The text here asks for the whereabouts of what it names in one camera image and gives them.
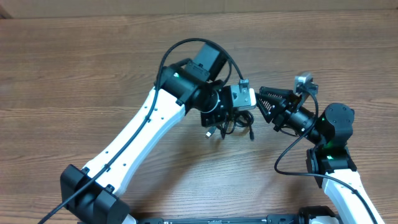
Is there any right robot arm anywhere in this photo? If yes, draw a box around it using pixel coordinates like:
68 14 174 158
256 85 383 223

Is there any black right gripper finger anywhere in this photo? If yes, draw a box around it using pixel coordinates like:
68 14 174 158
256 93 288 124
259 86 293 97

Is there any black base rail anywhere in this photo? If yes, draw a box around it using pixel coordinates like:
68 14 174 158
137 214 305 224

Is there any black USB-A cable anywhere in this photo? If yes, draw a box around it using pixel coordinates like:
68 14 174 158
204 110 249 140

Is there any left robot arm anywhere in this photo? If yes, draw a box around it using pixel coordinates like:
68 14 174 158
60 40 256 224

